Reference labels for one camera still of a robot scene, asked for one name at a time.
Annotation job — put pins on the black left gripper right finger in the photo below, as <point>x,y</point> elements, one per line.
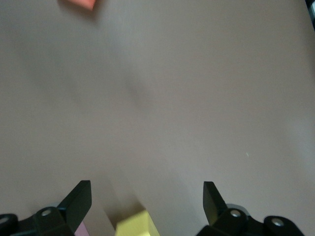
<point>215,209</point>

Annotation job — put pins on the orange foam cube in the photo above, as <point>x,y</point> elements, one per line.
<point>81,3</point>

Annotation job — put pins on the pink foam cube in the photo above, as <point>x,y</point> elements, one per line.
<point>82,229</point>

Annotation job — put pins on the yellow foam cube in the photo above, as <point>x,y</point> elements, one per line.
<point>135,225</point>

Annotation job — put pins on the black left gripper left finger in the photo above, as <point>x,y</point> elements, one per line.
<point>73,209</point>

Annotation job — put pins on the brown table mat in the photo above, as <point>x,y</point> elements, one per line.
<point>172,98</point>

